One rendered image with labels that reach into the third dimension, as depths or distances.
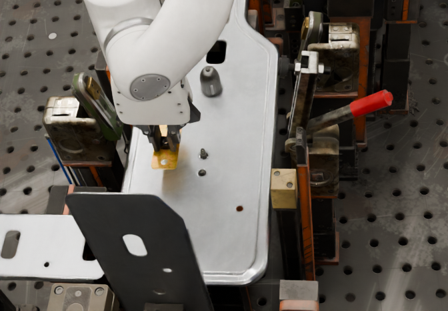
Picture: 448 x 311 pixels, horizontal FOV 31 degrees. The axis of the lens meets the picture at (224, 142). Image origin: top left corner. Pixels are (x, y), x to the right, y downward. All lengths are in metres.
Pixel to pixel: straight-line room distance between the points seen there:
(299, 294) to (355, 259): 0.58
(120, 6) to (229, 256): 0.39
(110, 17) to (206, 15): 0.12
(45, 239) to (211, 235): 0.24
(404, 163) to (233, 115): 0.42
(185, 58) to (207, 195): 0.33
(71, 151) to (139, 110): 0.25
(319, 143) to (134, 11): 0.36
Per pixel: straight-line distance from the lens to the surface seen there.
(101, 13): 0.93
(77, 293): 1.07
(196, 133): 1.23
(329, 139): 1.15
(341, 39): 1.23
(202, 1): 0.88
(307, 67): 1.03
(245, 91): 1.27
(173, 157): 1.18
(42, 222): 1.21
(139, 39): 0.89
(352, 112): 1.09
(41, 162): 1.65
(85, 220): 0.85
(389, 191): 1.51
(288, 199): 1.11
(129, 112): 1.10
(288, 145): 1.12
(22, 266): 1.19
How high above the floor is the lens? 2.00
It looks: 55 degrees down
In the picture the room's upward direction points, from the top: 12 degrees counter-clockwise
